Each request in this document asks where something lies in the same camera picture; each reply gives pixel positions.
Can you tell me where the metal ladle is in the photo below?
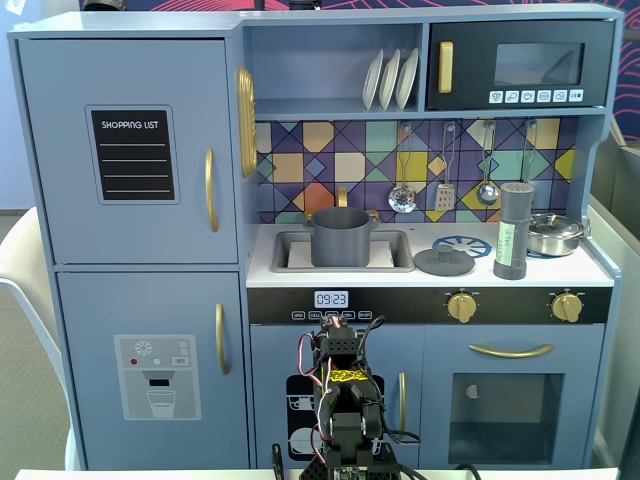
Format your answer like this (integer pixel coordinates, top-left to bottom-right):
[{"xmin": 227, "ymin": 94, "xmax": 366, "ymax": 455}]
[{"xmin": 475, "ymin": 121, "xmax": 501, "ymax": 207}]

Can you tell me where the gold dishwasher handle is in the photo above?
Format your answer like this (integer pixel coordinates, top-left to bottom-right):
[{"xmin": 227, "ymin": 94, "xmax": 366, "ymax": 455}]
[{"xmin": 398, "ymin": 371, "xmax": 408, "ymax": 441}]

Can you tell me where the gray printed pot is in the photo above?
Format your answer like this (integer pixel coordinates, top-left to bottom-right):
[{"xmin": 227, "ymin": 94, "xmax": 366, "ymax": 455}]
[{"xmin": 303, "ymin": 207, "xmax": 380, "ymax": 269}]

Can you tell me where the blue oven door with window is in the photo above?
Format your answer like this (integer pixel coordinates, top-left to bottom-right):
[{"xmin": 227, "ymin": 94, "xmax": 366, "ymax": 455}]
[{"xmin": 423, "ymin": 324, "xmax": 606, "ymax": 469}]

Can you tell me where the metal skimmer utensil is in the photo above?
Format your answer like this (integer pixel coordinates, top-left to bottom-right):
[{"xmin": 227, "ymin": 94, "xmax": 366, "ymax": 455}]
[{"xmin": 387, "ymin": 123, "xmax": 418, "ymax": 215}]

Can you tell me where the gold curved fridge handle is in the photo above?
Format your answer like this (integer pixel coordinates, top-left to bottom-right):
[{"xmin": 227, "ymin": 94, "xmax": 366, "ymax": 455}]
[
  {"xmin": 204, "ymin": 146, "xmax": 220, "ymax": 234},
  {"xmin": 214, "ymin": 302, "xmax": 231, "ymax": 376}
]

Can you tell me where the robot controller circuit board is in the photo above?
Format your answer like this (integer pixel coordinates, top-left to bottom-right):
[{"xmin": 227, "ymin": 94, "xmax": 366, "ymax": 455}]
[{"xmin": 327, "ymin": 464, "xmax": 369, "ymax": 480}]

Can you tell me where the blue fridge door with dispenser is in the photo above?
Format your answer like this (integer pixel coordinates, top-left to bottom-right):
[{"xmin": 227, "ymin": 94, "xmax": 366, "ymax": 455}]
[{"xmin": 55, "ymin": 271, "xmax": 251, "ymax": 470}]

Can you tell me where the gold microwave handle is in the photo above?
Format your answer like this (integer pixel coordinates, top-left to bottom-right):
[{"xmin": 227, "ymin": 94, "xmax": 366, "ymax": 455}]
[{"xmin": 438, "ymin": 41, "xmax": 455, "ymax": 95}]

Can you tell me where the gold toy faucet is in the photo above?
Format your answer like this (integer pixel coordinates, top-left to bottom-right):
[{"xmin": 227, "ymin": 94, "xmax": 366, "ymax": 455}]
[{"xmin": 301, "ymin": 185, "xmax": 381, "ymax": 222}]

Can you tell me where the gray pot lid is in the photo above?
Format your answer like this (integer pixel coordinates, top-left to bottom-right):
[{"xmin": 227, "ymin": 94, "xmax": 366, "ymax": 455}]
[{"xmin": 413, "ymin": 244, "xmax": 476, "ymax": 277}]

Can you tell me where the gray salt shaker with label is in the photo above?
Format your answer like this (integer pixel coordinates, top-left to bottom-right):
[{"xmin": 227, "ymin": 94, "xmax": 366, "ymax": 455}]
[{"xmin": 492, "ymin": 181, "xmax": 532, "ymax": 281}]

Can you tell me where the gold stove knob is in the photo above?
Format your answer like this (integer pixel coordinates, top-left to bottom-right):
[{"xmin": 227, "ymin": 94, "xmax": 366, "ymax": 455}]
[
  {"xmin": 551, "ymin": 292, "xmax": 583, "ymax": 324},
  {"xmin": 446, "ymin": 292, "xmax": 478, "ymax": 324}
]

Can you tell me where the toy microwave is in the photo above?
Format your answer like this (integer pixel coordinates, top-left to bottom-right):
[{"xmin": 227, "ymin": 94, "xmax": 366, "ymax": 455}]
[{"xmin": 425, "ymin": 19, "xmax": 616, "ymax": 111}]

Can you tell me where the gray sink basin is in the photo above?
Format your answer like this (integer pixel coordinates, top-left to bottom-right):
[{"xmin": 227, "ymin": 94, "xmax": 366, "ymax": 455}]
[{"xmin": 271, "ymin": 229, "xmax": 416, "ymax": 274}]

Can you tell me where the gold toy wall phone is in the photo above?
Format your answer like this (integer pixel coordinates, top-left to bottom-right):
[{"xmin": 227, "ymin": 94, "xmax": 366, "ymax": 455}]
[{"xmin": 235, "ymin": 65, "xmax": 258, "ymax": 178}]

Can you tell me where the blue toy kitchen unit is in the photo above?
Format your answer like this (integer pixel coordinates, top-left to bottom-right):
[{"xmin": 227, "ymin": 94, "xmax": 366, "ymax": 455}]
[{"xmin": 6, "ymin": 4, "xmax": 626, "ymax": 471}]

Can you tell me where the blue dishwasher door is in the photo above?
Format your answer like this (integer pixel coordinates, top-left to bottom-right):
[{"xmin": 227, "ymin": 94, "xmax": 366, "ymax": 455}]
[{"xmin": 249, "ymin": 324, "xmax": 425, "ymax": 470}]

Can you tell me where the metal spoon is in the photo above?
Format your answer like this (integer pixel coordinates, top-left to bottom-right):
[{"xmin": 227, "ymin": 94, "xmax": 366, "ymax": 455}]
[{"xmin": 521, "ymin": 119, "xmax": 539, "ymax": 184}]

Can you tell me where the steel pot lid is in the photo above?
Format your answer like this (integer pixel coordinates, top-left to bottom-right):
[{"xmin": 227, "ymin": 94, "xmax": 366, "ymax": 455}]
[{"xmin": 528, "ymin": 212, "xmax": 585, "ymax": 240}]

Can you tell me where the blue fridge door with chalkboard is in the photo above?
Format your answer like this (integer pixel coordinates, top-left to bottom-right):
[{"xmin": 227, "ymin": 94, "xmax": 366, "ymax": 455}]
[{"xmin": 17, "ymin": 38, "xmax": 240, "ymax": 266}]

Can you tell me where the gold oven handle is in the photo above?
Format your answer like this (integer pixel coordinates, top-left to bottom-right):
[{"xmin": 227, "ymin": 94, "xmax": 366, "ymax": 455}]
[{"xmin": 468, "ymin": 342, "xmax": 556, "ymax": 360}]

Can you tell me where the metal slotted spatula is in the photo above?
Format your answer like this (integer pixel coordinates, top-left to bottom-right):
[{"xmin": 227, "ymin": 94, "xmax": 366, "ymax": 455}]
[{"xmin": 433, "ymin": 122, "xmax": 457, "ymax": 213}]

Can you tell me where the black camera cable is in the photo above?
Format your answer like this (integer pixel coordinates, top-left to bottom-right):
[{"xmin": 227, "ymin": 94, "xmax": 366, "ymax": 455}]
[{"xmin": 357, "ymin": 314, "xmax": 422, "ymax": 480}]

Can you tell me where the steel cooking pot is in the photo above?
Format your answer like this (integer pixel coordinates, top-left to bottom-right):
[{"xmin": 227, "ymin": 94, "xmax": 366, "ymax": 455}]
[{"xmin": 527, "ymin": 224, "xmax": 592, "ymax": 258}]

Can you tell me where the white chair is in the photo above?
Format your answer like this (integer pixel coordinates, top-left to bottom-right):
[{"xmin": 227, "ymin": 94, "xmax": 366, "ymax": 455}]
[{"xmin": 0, "ymin": 207, "xmax": 81, "ymax": 471}]

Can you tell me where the white toy plate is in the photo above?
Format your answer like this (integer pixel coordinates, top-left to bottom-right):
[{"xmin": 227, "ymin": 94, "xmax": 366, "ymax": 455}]
[
  {"xmin": 395, "ymin": 47, "xmax": 420, "ymax": 110},
  {"xmin": 378, "ymin": 48, "xmax": 402, "ymax": 111},
  {"xmin": 361, "ymin": 48, "xmax": 385, "ymax": 112}
]

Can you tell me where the black shopping list chalkboard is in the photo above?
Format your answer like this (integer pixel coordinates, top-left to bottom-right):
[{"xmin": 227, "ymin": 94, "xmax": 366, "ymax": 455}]
[{"xmin": 84, "ymin": 104, "xmax": 181, "ymax": 206}]

